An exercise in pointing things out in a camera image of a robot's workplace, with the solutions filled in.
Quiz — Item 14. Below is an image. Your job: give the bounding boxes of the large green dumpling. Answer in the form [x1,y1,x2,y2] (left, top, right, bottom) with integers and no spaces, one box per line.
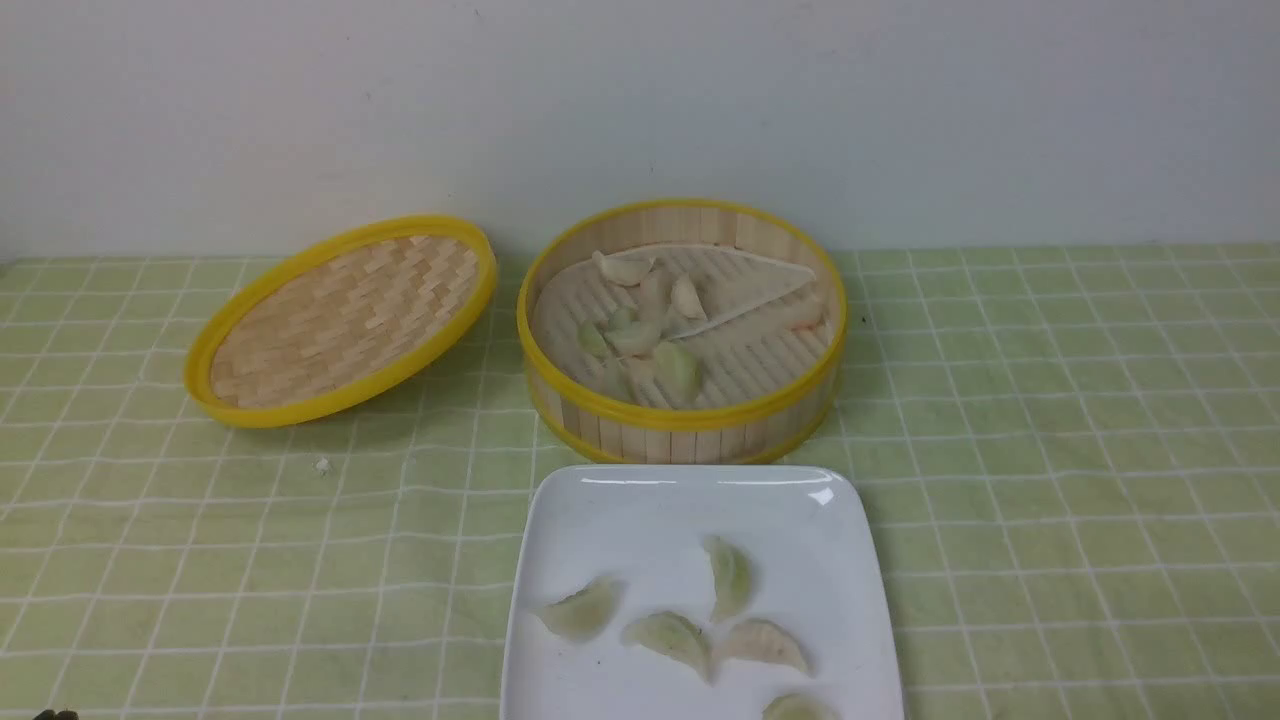
[652,340,701,404]

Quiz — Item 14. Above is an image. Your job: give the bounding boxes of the white square plate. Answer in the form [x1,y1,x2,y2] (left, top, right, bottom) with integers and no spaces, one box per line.
[499,465,908,719]

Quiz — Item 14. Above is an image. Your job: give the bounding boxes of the upright green dumpling on plate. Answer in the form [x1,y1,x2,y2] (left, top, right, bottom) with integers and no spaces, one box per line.
[701,536,754,623]

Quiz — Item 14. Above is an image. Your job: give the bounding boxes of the green dumpling on plate left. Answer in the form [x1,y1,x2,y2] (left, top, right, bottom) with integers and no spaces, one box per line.
[534,577,625,644]

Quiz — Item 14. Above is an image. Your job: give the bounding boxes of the green dumpling on plate centre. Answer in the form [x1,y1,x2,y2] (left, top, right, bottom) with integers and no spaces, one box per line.
[621,611,712,685]

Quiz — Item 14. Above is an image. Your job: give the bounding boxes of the pale dumpling on plate right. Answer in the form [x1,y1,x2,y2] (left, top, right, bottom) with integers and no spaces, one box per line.
[712,618,815,678]

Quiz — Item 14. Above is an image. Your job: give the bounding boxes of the green dumpling at plate edge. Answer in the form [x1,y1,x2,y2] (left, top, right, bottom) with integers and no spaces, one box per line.
[762,692,840,720]

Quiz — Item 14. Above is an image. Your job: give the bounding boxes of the pale green dumpling in steamer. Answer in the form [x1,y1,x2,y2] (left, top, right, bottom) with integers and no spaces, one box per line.
[603,307,662,357]

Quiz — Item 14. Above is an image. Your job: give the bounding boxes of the yellow rimmed bamboo steamer basket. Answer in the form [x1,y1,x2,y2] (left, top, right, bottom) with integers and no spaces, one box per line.
[517,199,849,464]

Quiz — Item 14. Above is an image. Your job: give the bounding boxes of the small green dumpling steamer left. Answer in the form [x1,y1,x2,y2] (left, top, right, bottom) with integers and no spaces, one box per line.
[576,322,612,360]

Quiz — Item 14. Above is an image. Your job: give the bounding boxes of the white dumpling steamer middle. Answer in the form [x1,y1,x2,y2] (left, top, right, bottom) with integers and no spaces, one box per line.
[669,274,708,322]

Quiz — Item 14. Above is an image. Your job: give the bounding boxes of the white dumpling steamer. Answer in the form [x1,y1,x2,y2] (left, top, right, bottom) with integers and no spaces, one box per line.
[669,274,708,322]
[591,251,655,287]

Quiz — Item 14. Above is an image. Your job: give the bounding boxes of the white dumpling steamer top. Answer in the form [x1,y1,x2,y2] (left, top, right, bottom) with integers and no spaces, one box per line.
[591,251,655,287]

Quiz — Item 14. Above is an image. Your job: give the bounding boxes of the orange tinted dumpling in steamer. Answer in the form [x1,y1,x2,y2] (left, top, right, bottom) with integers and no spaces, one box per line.
[780,296,826,331]

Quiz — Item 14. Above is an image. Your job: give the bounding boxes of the yellow rimmed bamboo steamer lid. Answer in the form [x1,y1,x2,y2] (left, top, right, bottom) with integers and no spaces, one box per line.
[183,215,498,428]

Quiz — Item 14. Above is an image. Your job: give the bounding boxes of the green checked tablecloth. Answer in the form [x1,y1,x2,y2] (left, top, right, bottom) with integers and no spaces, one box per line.
[1,246,1279,719]

